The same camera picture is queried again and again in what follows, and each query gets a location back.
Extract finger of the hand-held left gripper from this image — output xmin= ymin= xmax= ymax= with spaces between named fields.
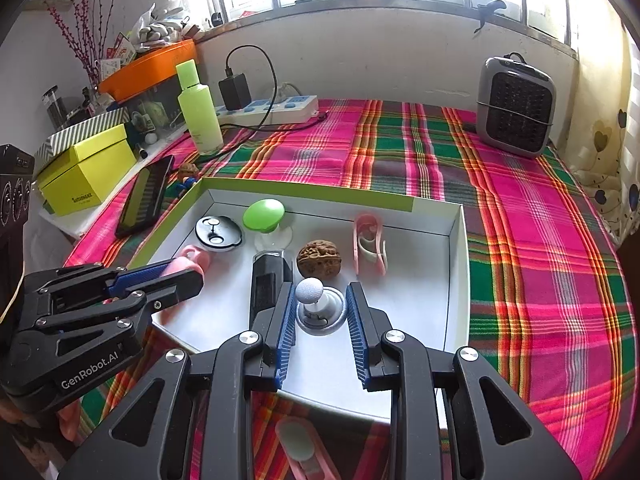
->
xmin=24 ymin=258 xmax=206 ymax=311
xmin=17 ymin=280 xmax=207 ymax=342

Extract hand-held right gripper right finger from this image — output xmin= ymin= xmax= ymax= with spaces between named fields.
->
xmin=345 ymin=282 xmax=583 ymax=480

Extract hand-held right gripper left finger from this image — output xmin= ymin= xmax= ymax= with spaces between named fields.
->
xmin=60 ymin=282 xmax=301 ymax=480

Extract white ball-top knob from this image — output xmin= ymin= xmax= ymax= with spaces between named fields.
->
xmin=294 ymin=278 xmax=347 ymax=336

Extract pink holder with white wheel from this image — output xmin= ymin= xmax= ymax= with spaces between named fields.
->
xmin=154 ymin=244 xmax=211 ymax=322

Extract black rectangular device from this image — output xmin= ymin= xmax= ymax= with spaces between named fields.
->
xmin=248 ymin=252 xmax=294 ymax=332

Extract green and white cardboard box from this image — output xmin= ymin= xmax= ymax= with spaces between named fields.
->
xmin=126 ymin=176 xmax=472 ymax=424

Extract pink and grey clip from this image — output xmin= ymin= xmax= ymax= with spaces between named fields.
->
xmin=353 ymin=213 xmax=389 ymax=276

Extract green mushroom-shaped suction holder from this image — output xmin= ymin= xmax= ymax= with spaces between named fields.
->
xmin=242 ymin=198 xmax=295 ymax=252

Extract person's left hand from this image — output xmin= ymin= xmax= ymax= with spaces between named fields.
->
xmin=0 ymin=400 xmax=87 ymax=445

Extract black smartphone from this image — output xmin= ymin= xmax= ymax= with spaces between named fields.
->
xmin=114 ymin=154 xmax=176 ymax=240

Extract brown walnut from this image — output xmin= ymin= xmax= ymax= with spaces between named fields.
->
xmin=296 ymin=239 xmax=344 ymax=277

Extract round silver and black cap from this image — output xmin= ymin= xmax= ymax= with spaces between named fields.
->
xmin=194 ymin=214 xmax=245 ymax=253

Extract small toy figure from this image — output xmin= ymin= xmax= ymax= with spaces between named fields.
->
xmin=174 ymin=162 xmax=201 ymax=197

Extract yellow-green cardboard box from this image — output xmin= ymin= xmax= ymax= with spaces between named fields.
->
xmin=37 ymin=124 xmax=139 ymax=217

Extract pink clip with grey pad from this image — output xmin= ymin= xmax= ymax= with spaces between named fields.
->
xmin=274 ymin=417 xmax=342 ymax=480

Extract striped grey and white box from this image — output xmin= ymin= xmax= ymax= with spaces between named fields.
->
xmin=33 ymin=108 xmax=132 ymax=162

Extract black speaker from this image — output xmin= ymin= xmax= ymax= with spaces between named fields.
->
xmin=0 ymin=143 xmax=36 ymax=228

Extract glass tank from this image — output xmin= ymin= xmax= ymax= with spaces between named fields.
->
xmin=124 ymin=81 xmax=192 ymax=136

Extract light green plastic bottle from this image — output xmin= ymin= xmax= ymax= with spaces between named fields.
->
xmin=175 ymin=59 xmax=225 ymax=156

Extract pink and green plaid blanket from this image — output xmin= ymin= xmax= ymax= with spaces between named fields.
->
xmin=62 ymin=97 xmax=629 ymax=480

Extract dark glass jar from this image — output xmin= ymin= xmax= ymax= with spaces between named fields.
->
xmin=40 ymin=84 xmax=69 ymax=129

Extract black charger plug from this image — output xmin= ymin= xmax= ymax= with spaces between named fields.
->
xmin=218 ymin=73 xmax=253 ymax=111

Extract white and blue power strip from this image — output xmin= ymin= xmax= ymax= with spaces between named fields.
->
xmin=214 ymin=94 xmax=320 ymax=126

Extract white crumpled gloves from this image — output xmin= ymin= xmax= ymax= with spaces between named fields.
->
xmin=131 ymin=2 xmax=197 ymax=47

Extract dried red flower branches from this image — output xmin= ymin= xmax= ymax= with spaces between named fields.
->
xmin=44 ymin=0 xmax=127 ymax=88

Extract grey portable heater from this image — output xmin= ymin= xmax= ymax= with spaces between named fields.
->
xmin=474 ymin=54 xmax=557 ymax=159

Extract heart-patterned curtain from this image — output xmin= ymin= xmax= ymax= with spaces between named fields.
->
xmin=570 ymin=35 xmax=640 ymax=248

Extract black window latch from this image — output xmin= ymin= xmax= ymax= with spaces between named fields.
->
xmin=472 ymin=0 xmax=507 ymax=34

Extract black power strip cord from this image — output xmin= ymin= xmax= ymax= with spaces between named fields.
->
xmin=199 ymin=109 xmax=332 ymax=162

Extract black charger cable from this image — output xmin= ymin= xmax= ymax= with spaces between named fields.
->
xmin=224 ymin=44 xmax=282 ymax=128

